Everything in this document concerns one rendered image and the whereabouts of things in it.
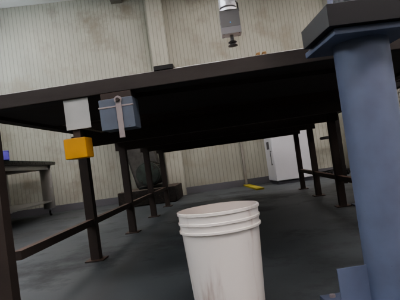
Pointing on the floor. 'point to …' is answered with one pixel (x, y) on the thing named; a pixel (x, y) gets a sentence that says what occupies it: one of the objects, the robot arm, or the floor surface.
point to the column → (369, 153)
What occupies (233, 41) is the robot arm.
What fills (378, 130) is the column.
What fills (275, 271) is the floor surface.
